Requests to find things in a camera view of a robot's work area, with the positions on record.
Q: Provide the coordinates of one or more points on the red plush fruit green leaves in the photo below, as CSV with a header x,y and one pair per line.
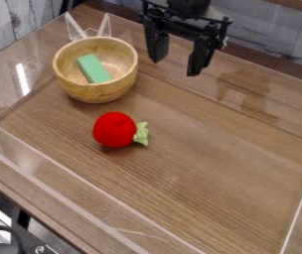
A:
x,y
116,131

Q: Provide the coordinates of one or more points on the green rectangular block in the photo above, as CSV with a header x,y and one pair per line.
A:
x,y
92,69

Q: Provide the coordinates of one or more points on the clear acrylic tray wall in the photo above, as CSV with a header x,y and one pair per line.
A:
x,y
213,188

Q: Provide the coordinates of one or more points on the black table leg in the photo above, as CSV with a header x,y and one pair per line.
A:
x,y
21,218

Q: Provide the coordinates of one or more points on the black curved chair part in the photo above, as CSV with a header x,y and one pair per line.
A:
x,y
12,246

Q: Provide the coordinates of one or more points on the wooden bowl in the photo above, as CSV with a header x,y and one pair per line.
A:
x,y
119,58

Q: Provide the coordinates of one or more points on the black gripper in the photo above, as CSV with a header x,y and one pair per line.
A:
x,y
187,18

